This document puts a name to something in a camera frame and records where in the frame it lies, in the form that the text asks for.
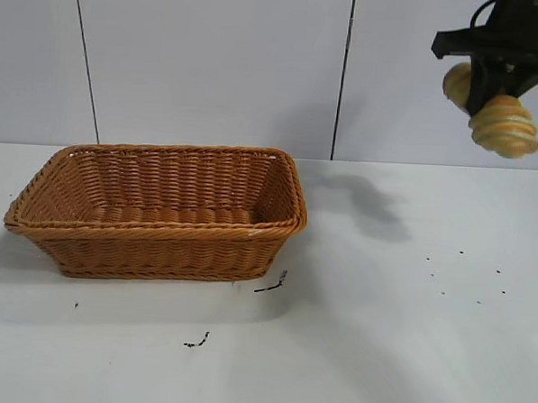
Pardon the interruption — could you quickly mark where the long striped bread loaf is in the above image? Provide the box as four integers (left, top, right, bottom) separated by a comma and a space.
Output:
437, 60, 538, 161

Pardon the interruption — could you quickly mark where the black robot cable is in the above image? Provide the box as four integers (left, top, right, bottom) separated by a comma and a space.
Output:
469, 0, 496, 31

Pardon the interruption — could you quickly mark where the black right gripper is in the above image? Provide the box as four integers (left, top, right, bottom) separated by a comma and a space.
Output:
428, 0, 538, 122

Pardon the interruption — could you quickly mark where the brown woven wicker basket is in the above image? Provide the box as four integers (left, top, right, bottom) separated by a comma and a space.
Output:
1, 133, 313, 291

